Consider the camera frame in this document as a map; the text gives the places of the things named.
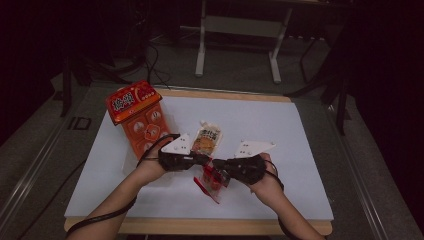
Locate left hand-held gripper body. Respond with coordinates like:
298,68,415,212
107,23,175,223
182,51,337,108
158,133,201,172

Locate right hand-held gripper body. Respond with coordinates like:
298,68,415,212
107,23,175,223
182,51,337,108
229,139,277,186

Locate small dark red packet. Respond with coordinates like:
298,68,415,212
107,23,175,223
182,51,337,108
209,164,232,188

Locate clear red snack packet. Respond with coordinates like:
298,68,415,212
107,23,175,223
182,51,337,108
193,163,231,205

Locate clear plastic container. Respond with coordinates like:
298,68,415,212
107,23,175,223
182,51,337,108
122,109,179,177

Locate large orange snack packet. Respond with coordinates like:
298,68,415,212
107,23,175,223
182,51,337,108
105,79,172,161

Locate person's left hand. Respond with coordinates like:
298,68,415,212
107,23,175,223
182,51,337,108
135,148,168,184

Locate person's right hand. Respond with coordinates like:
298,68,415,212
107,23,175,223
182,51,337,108
249,152,285,204

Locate orange snack bag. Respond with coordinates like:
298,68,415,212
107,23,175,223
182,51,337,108
191,120,224,157

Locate white table mat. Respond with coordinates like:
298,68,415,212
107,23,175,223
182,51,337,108
64,95,334,221

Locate black tripod stand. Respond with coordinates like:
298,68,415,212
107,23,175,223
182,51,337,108
284,31,352,136

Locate black stand leg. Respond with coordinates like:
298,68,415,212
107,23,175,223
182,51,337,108
59,54,74,118

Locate white metal stand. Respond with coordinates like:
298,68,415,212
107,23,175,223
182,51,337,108
194,0,295,85

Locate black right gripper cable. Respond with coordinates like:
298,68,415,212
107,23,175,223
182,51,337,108
265,159,303,240

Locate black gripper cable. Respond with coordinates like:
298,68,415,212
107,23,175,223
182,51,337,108
64,133,182,239
265,159,303,240

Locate black floor cables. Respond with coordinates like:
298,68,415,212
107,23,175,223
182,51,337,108
133,19,172,90

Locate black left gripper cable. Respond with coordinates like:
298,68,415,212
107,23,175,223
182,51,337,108
64,133,182,239

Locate metal floor rail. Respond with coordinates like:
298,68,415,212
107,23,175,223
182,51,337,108
325,104,390,240
0,113,69,231

